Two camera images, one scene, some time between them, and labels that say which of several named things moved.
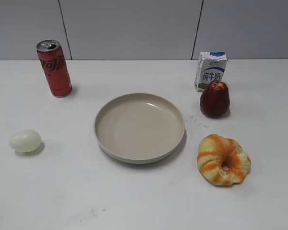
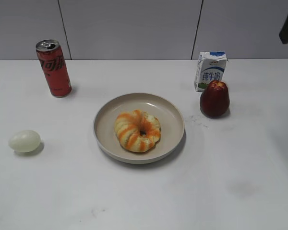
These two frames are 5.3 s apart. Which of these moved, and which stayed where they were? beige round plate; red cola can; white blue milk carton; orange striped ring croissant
Moved: orange striped ring croissant
Stayed: white blue milk carton; red cola can; beige round plate
